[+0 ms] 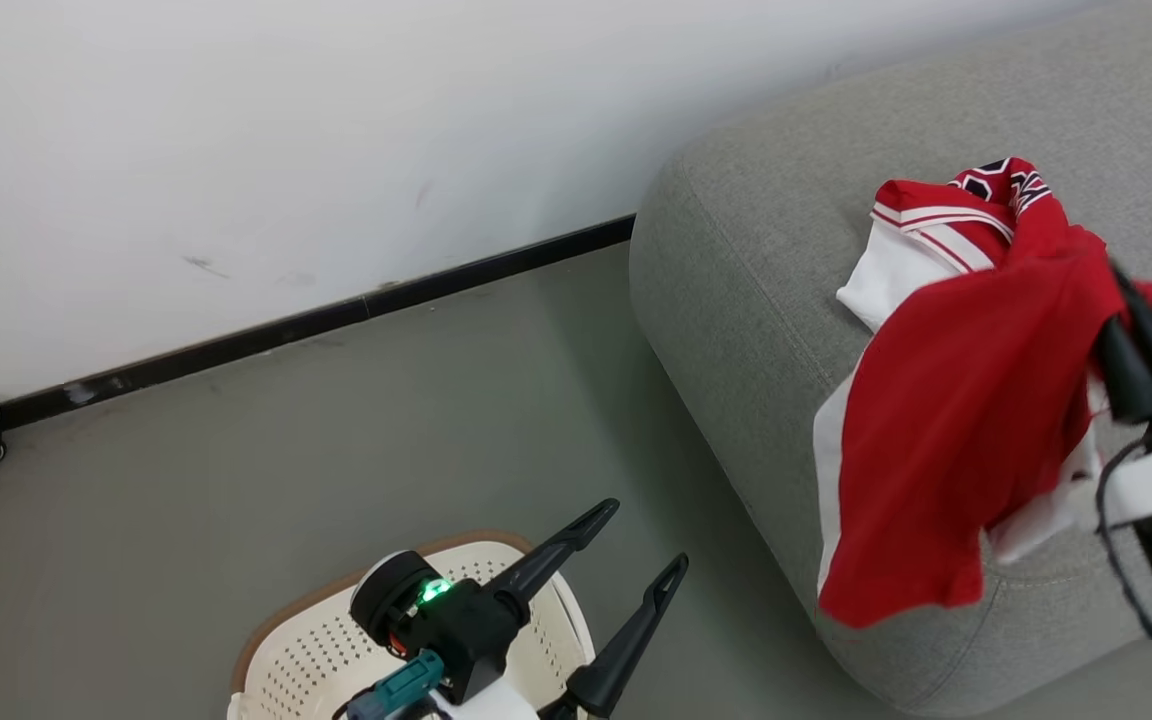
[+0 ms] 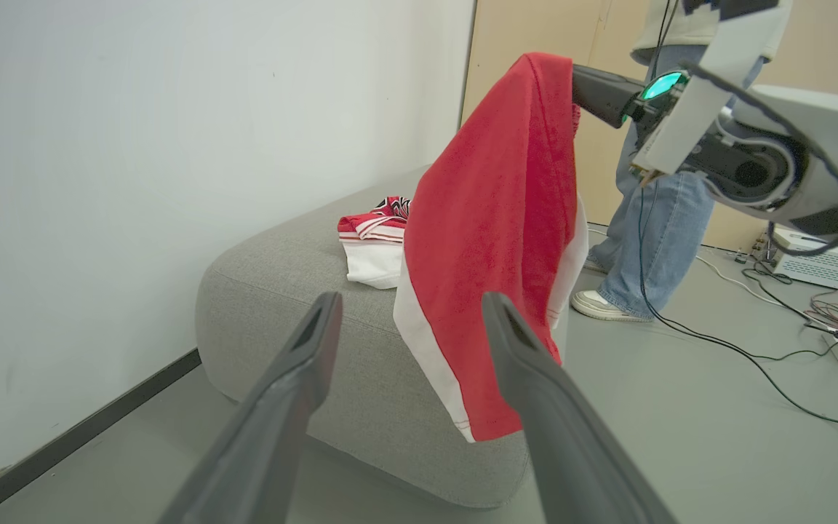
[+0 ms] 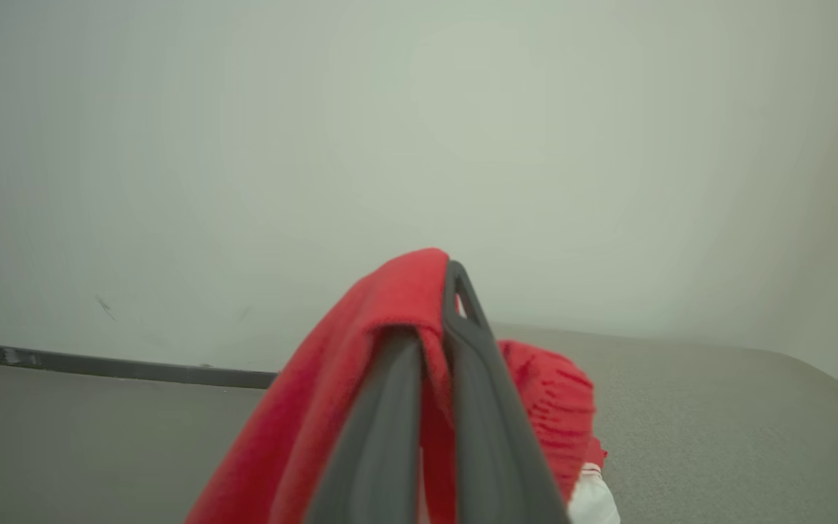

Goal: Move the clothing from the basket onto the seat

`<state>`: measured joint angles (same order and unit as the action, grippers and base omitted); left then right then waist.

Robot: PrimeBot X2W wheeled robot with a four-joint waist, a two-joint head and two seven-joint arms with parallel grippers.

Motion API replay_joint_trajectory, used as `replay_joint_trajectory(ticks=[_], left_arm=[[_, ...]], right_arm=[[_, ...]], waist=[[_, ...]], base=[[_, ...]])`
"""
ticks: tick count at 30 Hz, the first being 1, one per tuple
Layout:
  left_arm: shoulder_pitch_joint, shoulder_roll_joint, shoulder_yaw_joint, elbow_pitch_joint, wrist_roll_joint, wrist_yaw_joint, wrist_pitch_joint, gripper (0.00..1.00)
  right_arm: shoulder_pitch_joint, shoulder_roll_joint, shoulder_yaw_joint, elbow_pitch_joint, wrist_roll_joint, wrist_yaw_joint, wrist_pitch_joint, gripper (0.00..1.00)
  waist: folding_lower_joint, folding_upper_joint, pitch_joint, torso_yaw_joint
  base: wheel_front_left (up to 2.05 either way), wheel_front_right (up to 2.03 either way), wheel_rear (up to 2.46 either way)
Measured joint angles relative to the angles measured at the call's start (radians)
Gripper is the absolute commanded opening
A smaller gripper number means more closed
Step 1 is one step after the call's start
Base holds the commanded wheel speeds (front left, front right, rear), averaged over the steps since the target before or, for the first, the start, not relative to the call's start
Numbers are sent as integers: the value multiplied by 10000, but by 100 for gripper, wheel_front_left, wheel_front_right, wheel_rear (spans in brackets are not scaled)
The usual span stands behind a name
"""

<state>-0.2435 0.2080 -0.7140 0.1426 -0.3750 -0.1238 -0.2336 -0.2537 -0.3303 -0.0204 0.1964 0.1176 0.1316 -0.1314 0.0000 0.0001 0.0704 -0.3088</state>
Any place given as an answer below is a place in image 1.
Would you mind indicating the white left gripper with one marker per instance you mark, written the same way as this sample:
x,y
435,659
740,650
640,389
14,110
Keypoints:
x,y
491,705

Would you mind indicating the red and white jersey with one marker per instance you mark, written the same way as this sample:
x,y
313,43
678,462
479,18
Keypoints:
x,y
956,420

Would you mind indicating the grey fabric sofa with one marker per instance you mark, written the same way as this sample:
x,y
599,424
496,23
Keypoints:
x,y
756,300

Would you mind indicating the cream perforated laundry basket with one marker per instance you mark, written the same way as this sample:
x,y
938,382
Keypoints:
x,y
306,650

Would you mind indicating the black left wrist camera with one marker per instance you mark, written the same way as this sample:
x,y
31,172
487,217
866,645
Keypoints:
x,y
466,630

